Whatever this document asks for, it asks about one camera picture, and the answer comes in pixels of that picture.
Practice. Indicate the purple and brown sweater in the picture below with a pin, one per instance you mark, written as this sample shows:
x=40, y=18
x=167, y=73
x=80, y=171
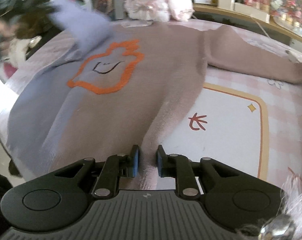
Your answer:
x=103, y=88

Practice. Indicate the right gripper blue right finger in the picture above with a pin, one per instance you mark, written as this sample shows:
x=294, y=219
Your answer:
x=179, y=168

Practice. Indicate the white wooden bookshelf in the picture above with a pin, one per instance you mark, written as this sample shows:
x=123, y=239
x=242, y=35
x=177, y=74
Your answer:
x=213, y=10

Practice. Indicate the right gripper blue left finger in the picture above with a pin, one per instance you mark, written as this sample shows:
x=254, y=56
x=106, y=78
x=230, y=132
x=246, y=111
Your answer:
x=114, y=168

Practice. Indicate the pink checkered desk mat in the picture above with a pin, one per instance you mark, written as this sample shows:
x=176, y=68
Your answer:
x=248, y=122

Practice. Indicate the white pink plush bunny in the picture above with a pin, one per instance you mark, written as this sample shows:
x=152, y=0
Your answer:
x=159, y=10

